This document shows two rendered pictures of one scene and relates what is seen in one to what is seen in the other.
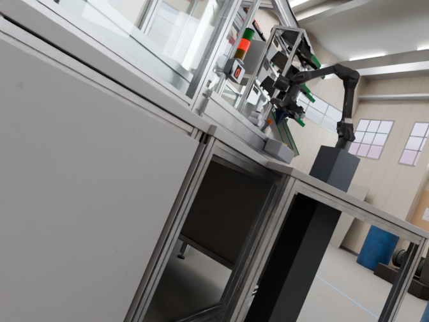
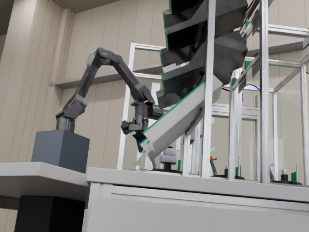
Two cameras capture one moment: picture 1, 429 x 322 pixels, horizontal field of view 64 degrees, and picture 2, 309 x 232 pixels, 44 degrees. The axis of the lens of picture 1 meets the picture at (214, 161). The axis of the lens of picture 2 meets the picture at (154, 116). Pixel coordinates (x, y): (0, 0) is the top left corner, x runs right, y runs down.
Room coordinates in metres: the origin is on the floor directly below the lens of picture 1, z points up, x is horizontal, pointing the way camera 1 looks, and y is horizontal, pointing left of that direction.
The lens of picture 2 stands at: (2.99, -1.04, 0.73)
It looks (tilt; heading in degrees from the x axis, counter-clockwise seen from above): 18 degrees up; 146
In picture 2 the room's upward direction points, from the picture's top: 5 degrees clockwise
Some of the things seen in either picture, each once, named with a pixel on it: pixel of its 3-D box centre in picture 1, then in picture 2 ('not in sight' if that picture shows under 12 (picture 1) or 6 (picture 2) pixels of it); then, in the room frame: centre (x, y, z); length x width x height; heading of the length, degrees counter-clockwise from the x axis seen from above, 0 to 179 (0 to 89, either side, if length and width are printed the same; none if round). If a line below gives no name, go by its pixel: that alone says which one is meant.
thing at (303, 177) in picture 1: (316, 190); (65, 194); (1.71, -0.53, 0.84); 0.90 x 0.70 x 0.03; 115
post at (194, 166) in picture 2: (248, 20); (198, 86); (1.64, 0.11, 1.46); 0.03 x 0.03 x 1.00; 61
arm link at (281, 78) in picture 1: (288, 81); (149, 106); (1.66, -0.18, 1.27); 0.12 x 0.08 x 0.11; 91
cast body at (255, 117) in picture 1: (254, 117); (171, 155); (1.73, -0.10, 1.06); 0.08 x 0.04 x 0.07; 61
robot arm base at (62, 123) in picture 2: (342, 145); (65, 127); (1.67, -0.55, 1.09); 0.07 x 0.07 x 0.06; 25
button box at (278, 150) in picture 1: (279, 151); not in sight; (1.55, -0.26, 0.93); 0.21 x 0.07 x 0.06; 151
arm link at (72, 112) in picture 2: (346, 134); (67, 113); (1.66, -0.55, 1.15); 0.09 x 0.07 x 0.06; 1
